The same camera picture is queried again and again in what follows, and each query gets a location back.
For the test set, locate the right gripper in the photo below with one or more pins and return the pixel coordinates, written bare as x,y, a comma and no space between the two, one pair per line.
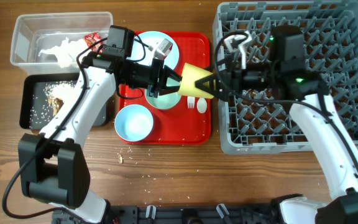
234,79

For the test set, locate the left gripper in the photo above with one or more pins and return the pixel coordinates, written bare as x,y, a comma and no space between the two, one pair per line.
157,68

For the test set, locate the yellow plastic cup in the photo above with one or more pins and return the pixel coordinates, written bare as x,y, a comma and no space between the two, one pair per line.
190,74

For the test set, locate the pale green bowl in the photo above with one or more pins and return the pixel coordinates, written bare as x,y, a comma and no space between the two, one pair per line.
163,102

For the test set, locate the white plastic spoon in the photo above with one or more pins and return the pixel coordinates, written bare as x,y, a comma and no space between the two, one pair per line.
202,105

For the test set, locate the white plastic fork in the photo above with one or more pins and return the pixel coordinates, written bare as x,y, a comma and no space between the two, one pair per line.
191,102

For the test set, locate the light blue plate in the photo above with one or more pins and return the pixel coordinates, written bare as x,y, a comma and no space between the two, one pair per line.
152,40

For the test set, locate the light blue bowl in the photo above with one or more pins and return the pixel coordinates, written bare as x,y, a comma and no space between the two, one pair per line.
134,123

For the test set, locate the red snack wrapper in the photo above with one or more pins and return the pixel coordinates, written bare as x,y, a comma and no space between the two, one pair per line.
91,39

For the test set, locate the white napkin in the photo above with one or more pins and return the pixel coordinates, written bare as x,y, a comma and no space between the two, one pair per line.
67,52

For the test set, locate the food scraps and rice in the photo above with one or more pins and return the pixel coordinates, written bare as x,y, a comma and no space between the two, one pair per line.
56,99

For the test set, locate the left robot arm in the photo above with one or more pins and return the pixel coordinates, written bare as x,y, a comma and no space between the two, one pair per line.
52,168

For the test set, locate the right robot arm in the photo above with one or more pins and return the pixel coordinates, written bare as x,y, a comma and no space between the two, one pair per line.
312,108

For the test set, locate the grey dishwasher rack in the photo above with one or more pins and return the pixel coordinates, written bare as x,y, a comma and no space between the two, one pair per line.
330,30

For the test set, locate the red serving tray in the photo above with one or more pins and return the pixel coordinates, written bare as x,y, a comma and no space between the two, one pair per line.
180,125

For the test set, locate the food crumb on table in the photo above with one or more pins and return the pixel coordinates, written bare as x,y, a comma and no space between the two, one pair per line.
120,159

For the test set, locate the black plastic tray bin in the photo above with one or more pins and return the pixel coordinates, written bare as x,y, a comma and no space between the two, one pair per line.
29,83

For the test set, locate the clear plastic bin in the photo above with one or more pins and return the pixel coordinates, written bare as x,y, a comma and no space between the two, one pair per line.
36,32

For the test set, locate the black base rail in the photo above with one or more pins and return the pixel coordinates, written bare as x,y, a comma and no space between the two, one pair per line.
255,213

